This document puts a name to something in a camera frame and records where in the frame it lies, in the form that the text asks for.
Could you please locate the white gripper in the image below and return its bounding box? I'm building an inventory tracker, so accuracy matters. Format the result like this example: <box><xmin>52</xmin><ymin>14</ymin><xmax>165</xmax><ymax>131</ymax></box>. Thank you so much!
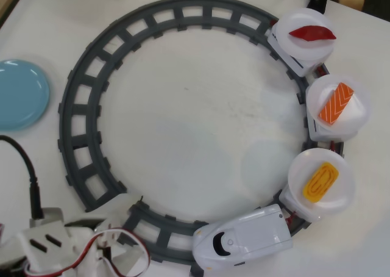
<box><xmin>16</xmin><ymin>217</ymin><xmax>147</xmax><ymax>277</ymax></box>

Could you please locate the yellow egg toy sushi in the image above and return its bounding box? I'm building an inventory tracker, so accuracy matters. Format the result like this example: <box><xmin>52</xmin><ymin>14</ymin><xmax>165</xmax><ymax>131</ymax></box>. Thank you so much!
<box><xmin>302</xmin><ymin>162</ymin><xmax>340</xmax><ymax>203</ymax></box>

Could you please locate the white Shinkansen toy locomotive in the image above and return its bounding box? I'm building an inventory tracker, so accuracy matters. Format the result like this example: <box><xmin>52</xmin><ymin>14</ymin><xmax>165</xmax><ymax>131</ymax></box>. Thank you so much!
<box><xmin>192</xmin><ymin>203</ymin><xmax>294</xmax><ymax>273</ymax></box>

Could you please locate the round blue dish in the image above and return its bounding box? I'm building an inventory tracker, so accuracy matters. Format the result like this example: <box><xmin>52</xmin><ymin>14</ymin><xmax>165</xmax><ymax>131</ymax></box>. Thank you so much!
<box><xmin>0</xmin><ymin>59</ymin><xmax>52</xmax><ymax>131</ymax></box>

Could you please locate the orange salmon toy sushi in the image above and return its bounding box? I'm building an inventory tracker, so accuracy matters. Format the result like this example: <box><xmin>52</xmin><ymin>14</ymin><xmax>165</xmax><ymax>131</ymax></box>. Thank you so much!
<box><xmin>319</xmin><ymin>82</ymin><xmax>365</xmax><ymax>127</ymax></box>

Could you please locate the red tuna toy sushi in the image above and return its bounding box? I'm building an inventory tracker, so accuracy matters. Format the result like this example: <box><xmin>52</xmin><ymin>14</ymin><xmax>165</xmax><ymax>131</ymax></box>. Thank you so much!
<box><xmin>288</xmin><ymin>25</ymin><xmax>337</xmax><ymax>43</ymax></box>

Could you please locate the round white plastic plate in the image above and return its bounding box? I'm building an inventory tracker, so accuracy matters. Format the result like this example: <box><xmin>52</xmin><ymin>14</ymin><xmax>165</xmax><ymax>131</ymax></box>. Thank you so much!
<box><xmin>306</xmin><ymin>74</ymin><xmax>372</xmax><ymax>135</ymax></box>
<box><xmin>288</xmin><ymin>148</ymin><xmax>356</xmax><ymax>214</ymax></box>
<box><xmin>275</xmin><ymin>7</ymin><xmax>335</xmax><ymax>61</ymax></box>

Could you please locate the black table clamp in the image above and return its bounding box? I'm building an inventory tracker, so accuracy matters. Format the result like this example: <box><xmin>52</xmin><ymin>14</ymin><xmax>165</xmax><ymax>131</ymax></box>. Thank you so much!
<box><xmin>307</xmin><ymin>0</ymin><xmax>327</xmax><ymax>15</ymax></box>

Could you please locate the black camera cable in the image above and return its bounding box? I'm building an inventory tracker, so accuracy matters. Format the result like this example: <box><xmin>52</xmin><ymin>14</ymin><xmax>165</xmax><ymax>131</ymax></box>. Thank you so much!
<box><xmin>0</xmin><ymin>135</ymin><xmax>45</xmax><ymax>220</ymax></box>

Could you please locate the grey circular toy rail track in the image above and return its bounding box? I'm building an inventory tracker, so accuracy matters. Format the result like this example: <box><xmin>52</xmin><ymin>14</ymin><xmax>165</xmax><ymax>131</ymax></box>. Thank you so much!
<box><xmin>57</xmin><ymin>0</ymin><xmax>347</xmax><ymax>270</ymax></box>

